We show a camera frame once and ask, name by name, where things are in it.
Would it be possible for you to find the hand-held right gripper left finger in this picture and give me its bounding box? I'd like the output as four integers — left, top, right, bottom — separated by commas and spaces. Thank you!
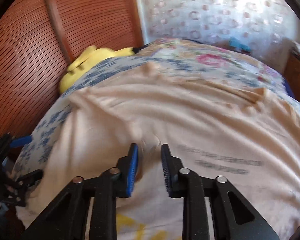
21, 144, 140, 240

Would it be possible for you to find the beige shirt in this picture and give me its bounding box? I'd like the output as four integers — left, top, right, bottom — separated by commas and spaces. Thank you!
17, 62, 300, 240

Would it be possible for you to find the teal object by wall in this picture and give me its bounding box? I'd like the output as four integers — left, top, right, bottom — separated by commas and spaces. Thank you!
229, 37, 250, 52

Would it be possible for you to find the blue bed sheet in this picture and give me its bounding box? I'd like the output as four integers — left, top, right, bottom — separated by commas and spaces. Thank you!
282, 76, 296, 98

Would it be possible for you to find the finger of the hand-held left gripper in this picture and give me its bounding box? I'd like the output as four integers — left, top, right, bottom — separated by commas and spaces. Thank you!
14, 169, 43, 188
0, 134, 32, 150

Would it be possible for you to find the yellow plush toy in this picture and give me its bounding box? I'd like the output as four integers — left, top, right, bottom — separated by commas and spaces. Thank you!
59, 45, 137, 94

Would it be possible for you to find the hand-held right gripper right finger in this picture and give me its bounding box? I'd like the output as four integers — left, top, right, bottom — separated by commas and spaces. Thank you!
161, 144, 280, 240

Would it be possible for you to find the wooden cabinet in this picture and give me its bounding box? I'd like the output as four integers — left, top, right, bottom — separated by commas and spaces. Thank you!
282, 41, 300, 100

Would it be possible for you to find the floral bedspread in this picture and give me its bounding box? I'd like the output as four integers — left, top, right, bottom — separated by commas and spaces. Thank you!
11, 37, 300, 180

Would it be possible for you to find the reddish wooden slatted headboard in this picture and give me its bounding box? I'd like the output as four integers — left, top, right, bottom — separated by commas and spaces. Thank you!
0, 0, 144, 140

